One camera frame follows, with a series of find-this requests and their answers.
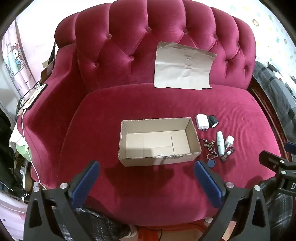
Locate red velvet sofa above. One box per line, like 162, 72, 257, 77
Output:
17, 0, 281, 226

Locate metal keychain with carabiner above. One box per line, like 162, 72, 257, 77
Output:
202, 138, 219, 161

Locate person's plaid trousers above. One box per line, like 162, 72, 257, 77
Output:
54, 178, 296, 241

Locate brown paper sheet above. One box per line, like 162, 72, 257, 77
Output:
154, 42, 218, 90

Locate white cable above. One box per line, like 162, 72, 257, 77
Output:
22, 109, 47, 189

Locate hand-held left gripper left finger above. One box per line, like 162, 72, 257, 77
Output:
23, 161, 100, 241

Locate dark clothing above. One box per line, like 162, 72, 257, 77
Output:
0, 109, 16, 192

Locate large white charger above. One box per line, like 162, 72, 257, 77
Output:
195, 114, 210, 132

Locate grey bedding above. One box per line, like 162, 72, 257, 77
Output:
252, 60, 296, 139

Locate black power adapter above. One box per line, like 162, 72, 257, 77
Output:
207, 114, 219, 128

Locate cartoon printed curtain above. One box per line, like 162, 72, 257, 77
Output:
1, 23, 35, 93

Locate black tube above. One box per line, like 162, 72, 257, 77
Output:
220, 147, 236, 163

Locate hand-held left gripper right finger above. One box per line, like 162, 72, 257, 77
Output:
194, 160, 271, 241

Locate cardboard box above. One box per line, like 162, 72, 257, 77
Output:
118, 117, 202, 167

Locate light blue bottle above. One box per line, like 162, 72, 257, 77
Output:
216, 131, 225, 156

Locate black strap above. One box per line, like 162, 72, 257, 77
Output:
50, 42, 57, 63

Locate brown cardboard boxes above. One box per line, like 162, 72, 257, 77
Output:
40, 59, 55, 84

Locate phone with printed case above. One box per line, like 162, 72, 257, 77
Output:
22, 83, 48, 110

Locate green container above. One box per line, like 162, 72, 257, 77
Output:
16, 144, 31, 161

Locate white shoe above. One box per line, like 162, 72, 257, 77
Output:
125, 225, 138, 238

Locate small white charger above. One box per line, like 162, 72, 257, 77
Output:
224, 136, 235, 149

